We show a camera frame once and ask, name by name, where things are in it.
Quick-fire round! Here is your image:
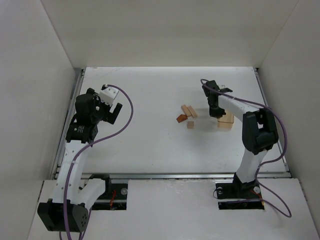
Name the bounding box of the wooden box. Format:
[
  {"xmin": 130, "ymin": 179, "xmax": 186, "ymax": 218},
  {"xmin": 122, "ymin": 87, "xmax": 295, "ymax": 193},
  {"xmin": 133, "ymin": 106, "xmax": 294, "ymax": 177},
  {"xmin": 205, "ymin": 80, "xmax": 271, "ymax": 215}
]
[{"xmin": 217, "ymin": 111, "xmax": 235, "ymax": 129}]

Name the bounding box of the long light wood block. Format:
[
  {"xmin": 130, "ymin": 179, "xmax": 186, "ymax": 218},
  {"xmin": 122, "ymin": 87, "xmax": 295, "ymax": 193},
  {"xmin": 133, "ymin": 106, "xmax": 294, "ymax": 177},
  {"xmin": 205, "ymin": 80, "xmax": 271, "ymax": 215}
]
[{"xmin": 187, "ymin": 105, "xmax": 198, "ymax": 118}]

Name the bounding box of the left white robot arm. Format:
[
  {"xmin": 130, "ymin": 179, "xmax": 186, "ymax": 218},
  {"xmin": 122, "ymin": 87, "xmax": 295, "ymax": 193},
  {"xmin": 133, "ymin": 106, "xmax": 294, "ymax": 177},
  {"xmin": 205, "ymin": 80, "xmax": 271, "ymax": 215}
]
[{"xmin": 37, "ymin": 85, "xmax": 122, "ymax": 233}]

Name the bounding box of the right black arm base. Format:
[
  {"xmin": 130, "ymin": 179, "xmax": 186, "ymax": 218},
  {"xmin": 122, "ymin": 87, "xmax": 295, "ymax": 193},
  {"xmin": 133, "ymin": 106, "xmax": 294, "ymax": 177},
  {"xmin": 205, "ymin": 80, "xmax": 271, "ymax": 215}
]
[{"xmin": 215, "ymin": 182, "xmax": 265, "ymax": 210}]

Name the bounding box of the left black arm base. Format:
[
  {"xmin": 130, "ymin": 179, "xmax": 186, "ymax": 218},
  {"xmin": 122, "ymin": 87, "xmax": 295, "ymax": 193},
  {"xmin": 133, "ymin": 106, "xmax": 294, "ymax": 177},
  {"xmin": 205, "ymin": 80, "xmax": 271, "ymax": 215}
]
[{"xmin": 89, "ymin": 173, "xmax": 128, "ymax": 211}]

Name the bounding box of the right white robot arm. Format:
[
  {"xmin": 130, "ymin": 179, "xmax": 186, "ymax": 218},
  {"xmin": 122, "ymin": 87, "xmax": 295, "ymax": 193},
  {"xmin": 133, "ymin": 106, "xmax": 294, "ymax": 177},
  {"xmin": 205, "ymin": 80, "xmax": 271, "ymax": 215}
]
[{"xmin": 200, "ymin": 79, "xmax": 279, "ymax": 200}]

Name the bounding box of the dark orange triangular block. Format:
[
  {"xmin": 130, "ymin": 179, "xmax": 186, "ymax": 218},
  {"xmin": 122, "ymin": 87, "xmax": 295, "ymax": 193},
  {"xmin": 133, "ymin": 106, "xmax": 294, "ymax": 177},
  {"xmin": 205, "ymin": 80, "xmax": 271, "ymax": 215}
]
[{"xmin": 176, "ymin": 114, "xmax": 188, "ymax": 123}]

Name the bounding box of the small light wood cube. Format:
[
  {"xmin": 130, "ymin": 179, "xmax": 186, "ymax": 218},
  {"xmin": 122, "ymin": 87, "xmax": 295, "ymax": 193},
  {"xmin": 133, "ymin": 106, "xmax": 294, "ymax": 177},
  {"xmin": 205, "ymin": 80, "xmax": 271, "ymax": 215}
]
[{"xmin": 187, "ymin": 121, "xmax": 195, "ymax": 129}]

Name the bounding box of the left aluminium side rail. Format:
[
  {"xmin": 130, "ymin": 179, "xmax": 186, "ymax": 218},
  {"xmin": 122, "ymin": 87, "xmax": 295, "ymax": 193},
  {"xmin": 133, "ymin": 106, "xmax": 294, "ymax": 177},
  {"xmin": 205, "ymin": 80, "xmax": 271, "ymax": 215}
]
[{"xmin": 49, "ymin": 68, "xmax": 86, "ymax": 180}]

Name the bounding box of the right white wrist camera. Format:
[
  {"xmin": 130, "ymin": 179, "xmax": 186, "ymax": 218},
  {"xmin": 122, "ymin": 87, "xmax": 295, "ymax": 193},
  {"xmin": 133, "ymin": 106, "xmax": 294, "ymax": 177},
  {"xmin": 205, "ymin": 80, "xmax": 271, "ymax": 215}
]
[{"xmin": 219, "ymin": 85, "xmax": 233, "ymax": 93}]

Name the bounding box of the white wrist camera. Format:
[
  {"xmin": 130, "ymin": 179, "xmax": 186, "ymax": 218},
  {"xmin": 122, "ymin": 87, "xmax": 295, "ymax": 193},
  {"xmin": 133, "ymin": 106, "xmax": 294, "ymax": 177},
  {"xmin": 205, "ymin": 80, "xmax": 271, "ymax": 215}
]
[
  {"xmin": 219, "ymin": 85, "xmax": 233, "ymax": 93},
  {"xmin": 98, "ymin": 84, "xmax": 119, "ymax": 107}
]

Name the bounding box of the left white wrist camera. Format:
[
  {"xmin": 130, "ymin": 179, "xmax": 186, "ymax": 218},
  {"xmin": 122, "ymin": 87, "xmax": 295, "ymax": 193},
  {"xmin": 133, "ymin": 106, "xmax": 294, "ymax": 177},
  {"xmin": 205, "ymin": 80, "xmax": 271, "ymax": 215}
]
[{"xmin": 98, "ymin": 84, "xmax": 119, "ymax": 107}]

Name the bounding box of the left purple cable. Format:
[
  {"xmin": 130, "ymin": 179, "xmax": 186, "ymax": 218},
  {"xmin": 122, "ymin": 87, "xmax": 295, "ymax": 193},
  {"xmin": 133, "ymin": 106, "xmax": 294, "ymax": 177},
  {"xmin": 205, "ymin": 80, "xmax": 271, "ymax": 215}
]
[{"xmin": 58, "ymin": 84, "xmax": 134, "ymax": 240}]

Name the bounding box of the purple cable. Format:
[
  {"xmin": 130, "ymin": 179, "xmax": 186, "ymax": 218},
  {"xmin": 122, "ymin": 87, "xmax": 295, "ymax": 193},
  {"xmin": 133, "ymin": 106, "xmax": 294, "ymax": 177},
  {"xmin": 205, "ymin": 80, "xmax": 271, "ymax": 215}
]
[
  {"xmin": 58, "ymin": 84, "xmax": 134, "ymax": 240},
  {"xmin": 200, "ymin": 78, "xmax": 293, "ymax": 218}
]

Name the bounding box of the front aluminium rail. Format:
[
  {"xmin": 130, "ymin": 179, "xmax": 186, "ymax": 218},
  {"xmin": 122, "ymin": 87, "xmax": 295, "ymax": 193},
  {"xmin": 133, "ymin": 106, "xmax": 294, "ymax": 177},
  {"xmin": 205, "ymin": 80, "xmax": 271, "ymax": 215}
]
[{"xmin": 53, "ymin": 170, "xmax": 292, "ymax": 180}]

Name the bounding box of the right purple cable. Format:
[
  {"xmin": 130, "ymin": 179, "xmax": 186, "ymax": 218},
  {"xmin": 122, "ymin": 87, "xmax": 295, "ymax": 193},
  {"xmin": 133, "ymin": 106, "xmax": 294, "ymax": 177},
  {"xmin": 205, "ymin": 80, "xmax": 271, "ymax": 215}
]
[{"xmin": 200, "ymin": 78, "xmax": 293, "ymax": 218}]

